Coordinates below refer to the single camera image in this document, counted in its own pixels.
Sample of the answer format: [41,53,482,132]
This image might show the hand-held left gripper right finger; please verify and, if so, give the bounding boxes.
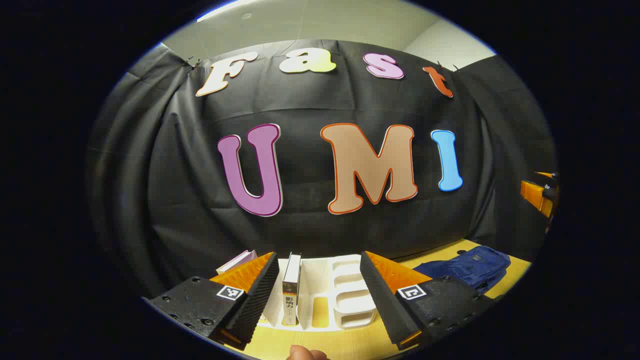
[360,251,499,351]

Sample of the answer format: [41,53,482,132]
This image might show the black backdrop cloth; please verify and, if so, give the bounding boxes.
[87,39,558,301]

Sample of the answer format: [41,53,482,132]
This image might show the pink cover book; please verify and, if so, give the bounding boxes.
[216,249,258,276]

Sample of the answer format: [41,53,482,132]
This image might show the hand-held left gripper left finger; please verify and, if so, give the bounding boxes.
[149,252,280,351]

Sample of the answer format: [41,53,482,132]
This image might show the white bookshelf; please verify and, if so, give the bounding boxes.
[260,254,378,332]

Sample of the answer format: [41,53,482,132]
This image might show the blue schoolbag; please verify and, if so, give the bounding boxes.
[412,245,512,296]

